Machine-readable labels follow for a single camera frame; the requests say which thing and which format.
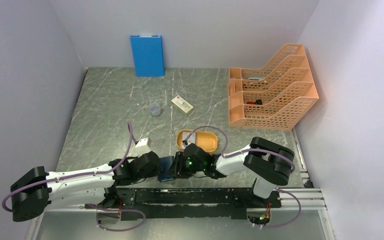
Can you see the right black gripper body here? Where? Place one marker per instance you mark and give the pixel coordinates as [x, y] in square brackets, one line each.
[184, 167]

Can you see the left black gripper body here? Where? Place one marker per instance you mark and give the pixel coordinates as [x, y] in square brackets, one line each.
[153, 172]

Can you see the orange oval tray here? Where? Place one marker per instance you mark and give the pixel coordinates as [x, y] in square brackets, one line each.
[208, 141]

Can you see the blue leather card holder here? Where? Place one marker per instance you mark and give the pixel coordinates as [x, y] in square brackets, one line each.
[165, 164]

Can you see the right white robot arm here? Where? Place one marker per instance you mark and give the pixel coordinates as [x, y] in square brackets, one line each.
[271, 162]

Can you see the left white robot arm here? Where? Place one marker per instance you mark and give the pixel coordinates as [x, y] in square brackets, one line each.
[38, 190]

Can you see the stack of grey VIP cards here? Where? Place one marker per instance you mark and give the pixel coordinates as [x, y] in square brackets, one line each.
[188, 138]

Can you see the small green white box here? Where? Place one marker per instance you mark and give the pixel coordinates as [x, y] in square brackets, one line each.
[182, 105]

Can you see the small clear plastic cup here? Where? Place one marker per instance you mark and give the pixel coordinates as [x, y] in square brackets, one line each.
[154, 109]

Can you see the red black item in organizer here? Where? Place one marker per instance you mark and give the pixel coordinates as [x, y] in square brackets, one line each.
[256, 102]

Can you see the orange mesh file organizer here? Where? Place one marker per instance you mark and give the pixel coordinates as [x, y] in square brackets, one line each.
[285, 85]

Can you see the blue rectangular box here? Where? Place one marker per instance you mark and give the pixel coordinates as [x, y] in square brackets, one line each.
[148, 58]

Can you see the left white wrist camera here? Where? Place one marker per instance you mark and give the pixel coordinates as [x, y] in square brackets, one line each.
[143, 146]

